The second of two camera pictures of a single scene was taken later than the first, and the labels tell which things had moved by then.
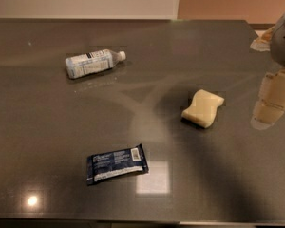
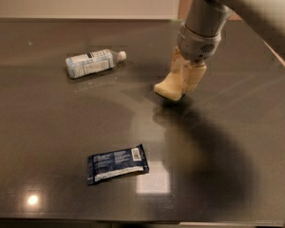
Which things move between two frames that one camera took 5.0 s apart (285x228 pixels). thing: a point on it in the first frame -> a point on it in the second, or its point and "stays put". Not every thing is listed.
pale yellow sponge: x=202 y=109 -> x=170 y=86
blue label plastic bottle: x=93 y=62 stays put
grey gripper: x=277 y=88 -> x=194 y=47
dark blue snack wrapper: x=116 y=162 stays put
